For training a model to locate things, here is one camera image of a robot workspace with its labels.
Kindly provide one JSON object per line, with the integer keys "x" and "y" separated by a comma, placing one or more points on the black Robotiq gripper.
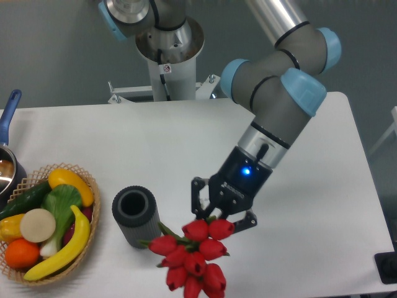
{"x": 232, "y": 190}

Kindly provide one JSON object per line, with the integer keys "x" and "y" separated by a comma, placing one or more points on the red tulip bouquet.
{"x": 188, "y": 258}

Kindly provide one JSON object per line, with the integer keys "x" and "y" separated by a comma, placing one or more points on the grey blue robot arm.
{"x": 281, "y": 90}

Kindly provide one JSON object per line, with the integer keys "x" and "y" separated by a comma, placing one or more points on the dark grey ribbed vase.
{"x": 135, "y": 210}

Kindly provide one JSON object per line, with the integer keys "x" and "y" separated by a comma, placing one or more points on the dark red vegetable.
{"x": 87, "y": 211}

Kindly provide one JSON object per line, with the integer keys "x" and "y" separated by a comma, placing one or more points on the yellow banana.
{"x": 67, "y": 254}

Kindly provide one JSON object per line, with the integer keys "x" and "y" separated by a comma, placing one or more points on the green bok choy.
{"x": 58, "y": 202}

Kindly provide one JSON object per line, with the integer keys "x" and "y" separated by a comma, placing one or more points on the black device at edge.
{"x": 386, "y": 266}

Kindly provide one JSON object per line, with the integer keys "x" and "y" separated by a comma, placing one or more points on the yellow squash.
{"x": 64, "y": 176}

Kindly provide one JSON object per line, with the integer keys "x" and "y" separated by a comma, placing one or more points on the beige round radish slice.
{"x": 37, "y": 225}

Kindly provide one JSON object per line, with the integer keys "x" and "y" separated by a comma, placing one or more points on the green cucumber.
{"x": 28, "y": 200}

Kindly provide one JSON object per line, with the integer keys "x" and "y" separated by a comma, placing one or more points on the woven wicker basket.
{"x": 31, "y": 180}

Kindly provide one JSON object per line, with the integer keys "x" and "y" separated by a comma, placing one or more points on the orange fruit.
{"x": 21, "y": 254}

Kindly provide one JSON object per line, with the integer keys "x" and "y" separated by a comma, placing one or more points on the yellow bell pepper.
{"x": 10, "y": 228}

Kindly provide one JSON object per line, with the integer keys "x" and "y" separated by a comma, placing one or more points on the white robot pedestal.
{"x": 171, "y": 59}

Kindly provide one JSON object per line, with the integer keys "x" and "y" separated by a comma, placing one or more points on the white frame at right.
{"x": 391, "y": 130}

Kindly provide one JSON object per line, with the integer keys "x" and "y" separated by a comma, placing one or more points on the blue handled saucepan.
{"x": 12, "y": 172}

